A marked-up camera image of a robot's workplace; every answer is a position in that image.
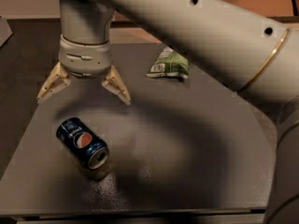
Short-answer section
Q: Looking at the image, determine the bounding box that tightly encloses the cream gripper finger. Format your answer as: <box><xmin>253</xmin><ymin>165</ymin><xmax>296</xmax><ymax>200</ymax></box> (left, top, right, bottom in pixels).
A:
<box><xmin>36</xmin><ymin>62</ymin><xmax>71</xmax><ymax>104</ymax></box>
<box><xmin>102</xmin><ymin>65</ymin><xmax>131</xmax><ymax>105</ymax></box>

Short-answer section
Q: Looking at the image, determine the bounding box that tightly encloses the blue pepsi can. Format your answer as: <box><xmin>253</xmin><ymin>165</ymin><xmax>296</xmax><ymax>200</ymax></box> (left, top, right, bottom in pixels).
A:
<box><xmin>56</xmin><ymin>118</ymin><xmax>109</xmax><ymax>170</ymax></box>

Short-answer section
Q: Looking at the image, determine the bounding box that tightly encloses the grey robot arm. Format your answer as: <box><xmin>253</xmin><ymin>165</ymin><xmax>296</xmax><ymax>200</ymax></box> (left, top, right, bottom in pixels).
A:
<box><xmin>37</xmin><ymin>0</ymin><xmax>299</xmax><ymax>224</ymax></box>

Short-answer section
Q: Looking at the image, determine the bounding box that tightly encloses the green chip bag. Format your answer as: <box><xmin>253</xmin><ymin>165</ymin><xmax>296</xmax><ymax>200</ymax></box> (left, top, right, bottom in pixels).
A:
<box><xmin>146</xmin><ymin>47</ymin><xmax>189</xmax><ymax>78</ymax></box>

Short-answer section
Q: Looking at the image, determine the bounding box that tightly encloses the grey object at left edge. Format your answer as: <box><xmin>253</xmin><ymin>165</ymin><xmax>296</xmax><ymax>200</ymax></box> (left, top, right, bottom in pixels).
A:
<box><xmin>0</xmin><ymin>16</ymin><xmax>12</xmax><ymax>48</ymax></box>

